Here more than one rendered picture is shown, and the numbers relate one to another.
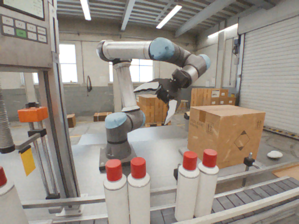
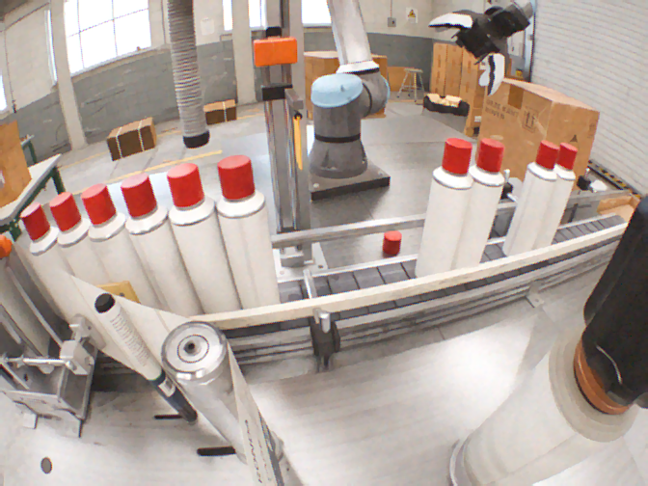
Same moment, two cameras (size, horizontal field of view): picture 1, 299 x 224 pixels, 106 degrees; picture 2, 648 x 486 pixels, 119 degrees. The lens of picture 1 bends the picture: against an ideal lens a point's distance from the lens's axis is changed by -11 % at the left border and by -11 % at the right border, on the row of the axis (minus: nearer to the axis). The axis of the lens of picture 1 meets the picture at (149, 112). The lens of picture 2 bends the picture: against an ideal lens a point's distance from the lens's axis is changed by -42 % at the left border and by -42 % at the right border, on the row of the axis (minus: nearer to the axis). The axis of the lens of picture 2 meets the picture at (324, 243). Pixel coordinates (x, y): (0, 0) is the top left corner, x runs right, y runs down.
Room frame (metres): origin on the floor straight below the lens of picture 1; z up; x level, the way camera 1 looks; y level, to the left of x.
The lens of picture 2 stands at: (-0.09, 0.24, 1.20)
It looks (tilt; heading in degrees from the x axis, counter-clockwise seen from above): 38 degrees down; 359
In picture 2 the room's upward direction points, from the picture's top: 1 degrees counter-clockwise
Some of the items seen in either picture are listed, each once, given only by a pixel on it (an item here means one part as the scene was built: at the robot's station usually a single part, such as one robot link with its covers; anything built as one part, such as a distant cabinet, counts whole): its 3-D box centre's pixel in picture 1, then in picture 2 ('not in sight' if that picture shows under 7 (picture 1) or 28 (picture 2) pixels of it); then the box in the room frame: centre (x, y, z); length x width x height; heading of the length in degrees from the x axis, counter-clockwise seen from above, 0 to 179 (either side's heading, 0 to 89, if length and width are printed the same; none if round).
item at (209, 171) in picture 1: (205, 185); (553, 202); (0.28, -0.15, 0.98); 0.05 x 0.05 x 0.20
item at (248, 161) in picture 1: (251, 174); (583, 202); (0.40, -0.40, 0.91); 0.07 x 0.03 x 0.16; 11
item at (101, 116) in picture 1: (103, 116); (214, 113); (4.55, 1.70, 0.11); 0.65 x 0.54 x 0.22; 106
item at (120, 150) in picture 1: (117, 145); (337, 148); (0.68, 0.18, 0.90); 0.15 x 0.15 x 0.10
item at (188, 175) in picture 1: (187, 188); (532, 203); (0.27, -0.10, 0.98); 0.05 x 0.05 x 0.20
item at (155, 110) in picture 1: (152, 108); (337, 85); (4.25, -0.09, 0.45); 1.20 x 0.84 x 0.89; 20
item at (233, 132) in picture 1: (222, 132); (540, 134); (0.67, -0.41, 0.99); 0.30 x 0.24 x 0.27; 105
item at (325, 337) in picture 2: not in sight; (326, 345); (0.12, 0.23, 0.89); 0.03 x 0.03 x 0.12; 11
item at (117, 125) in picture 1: (117, 125); (337, 102); (0.68, 0.18, 1.02); 0.13 x 0.12 x 0.14; 145
